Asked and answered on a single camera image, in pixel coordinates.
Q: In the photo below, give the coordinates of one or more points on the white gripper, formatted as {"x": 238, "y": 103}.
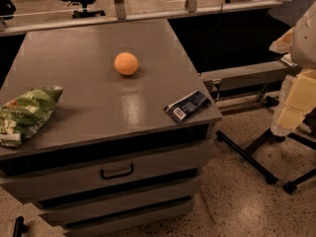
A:
{"x": 305, "y": 42}

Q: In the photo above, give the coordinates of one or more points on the blue rxbar blueberry wrapper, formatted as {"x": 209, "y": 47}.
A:
{"x": 187, "y": 106}

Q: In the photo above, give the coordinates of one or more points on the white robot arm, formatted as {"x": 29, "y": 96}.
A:
{"x": 301, "y": 16}

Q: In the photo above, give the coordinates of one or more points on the orange fruit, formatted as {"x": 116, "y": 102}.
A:
{"x": 126, "y": 63}

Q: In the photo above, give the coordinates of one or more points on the grey drawer cabinet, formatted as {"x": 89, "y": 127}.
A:
{"x": 105, "y": 120}

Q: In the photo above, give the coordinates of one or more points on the green chip bag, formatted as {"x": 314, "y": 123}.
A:
{"x": 22, "y": 117}

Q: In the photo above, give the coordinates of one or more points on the black cylinder on floor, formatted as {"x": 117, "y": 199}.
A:
{"x": 19, "y": 228}

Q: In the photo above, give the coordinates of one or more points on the black drawer handle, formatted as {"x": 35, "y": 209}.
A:
{"x": 120, "y": 174}

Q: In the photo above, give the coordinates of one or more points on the grey metal railing frame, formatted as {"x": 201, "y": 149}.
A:
{"x": 34, "y": 15}

